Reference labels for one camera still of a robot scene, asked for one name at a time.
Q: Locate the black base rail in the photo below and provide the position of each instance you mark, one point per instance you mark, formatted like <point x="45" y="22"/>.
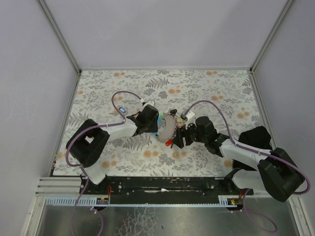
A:
<point x="123" y="185"/>

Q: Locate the metal key organizer disc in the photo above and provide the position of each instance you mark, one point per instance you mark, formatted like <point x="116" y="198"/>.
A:
<point x="166" y="127"/>

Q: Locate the red key tag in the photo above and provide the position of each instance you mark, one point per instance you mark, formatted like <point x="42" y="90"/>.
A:
<point x="169" y="143"/>

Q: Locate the white cable duct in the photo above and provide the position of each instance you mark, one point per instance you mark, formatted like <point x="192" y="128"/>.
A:
<point x="135" y="202"/>

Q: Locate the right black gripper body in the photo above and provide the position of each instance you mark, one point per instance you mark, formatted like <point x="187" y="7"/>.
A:
<point x="183" y="134"/>

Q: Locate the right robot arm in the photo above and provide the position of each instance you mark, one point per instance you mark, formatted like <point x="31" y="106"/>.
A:
<point x="272" y="171"/>

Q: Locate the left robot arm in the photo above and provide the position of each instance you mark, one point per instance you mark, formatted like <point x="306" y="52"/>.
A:
<point x="87" y="144"/>

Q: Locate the loose blue key tag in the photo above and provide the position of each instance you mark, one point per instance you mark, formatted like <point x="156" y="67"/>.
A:
<point x="122" y="110"/>

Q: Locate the floral table mat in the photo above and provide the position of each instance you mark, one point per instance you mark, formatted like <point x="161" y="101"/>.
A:
<point x="225" y="96"/>

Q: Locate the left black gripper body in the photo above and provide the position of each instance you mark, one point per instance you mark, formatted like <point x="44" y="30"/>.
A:
<point x="152" y="120"/>

